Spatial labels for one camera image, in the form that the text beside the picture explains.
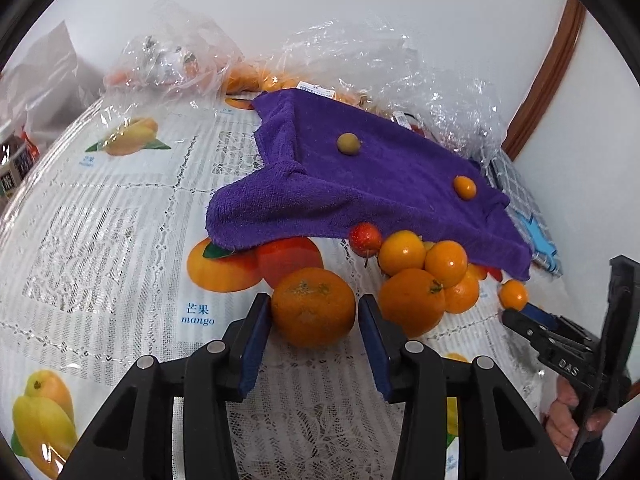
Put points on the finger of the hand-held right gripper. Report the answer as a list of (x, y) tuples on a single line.
[(542, 314), (522, 327)]

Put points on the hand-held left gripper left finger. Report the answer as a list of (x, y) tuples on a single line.
[(250, 355)]

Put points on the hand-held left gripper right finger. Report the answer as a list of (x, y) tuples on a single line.
[(376, 355)]

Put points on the small orange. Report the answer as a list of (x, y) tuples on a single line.
[(513, 294), (465, 188)]

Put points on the large orange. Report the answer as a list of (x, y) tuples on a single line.
[(312, 310)]

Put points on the small red fruit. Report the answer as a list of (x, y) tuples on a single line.
[(365, 238)]

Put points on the brown-green round fruit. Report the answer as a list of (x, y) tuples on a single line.
[(348, 143), (428, 246)]

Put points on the purple towel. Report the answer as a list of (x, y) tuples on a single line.
[(390, 190)]

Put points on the person's right forearm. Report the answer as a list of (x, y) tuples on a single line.
[(610, 455)]

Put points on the person's right hand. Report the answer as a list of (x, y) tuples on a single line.
[(562, 420)]

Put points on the checked cushion with blue star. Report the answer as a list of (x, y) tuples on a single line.
[(520, 195)]

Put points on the fruit-print lace tablecloth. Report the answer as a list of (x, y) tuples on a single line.
[(100, 240)]

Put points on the clear plastic bag of oranges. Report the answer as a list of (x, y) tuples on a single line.
[(260, 79)]

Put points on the crumpled clear plastic bag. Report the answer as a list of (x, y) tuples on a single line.
[(400, 65)]

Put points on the dark printed package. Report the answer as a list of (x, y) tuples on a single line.
[(14, 167)]

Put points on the small clear plastic bag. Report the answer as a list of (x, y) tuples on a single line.
[(170, 55)]

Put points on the white plastic bag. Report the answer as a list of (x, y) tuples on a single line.
[(50, 75)]

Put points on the brown wooden door frame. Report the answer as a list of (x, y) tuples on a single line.
[(550, 75)]

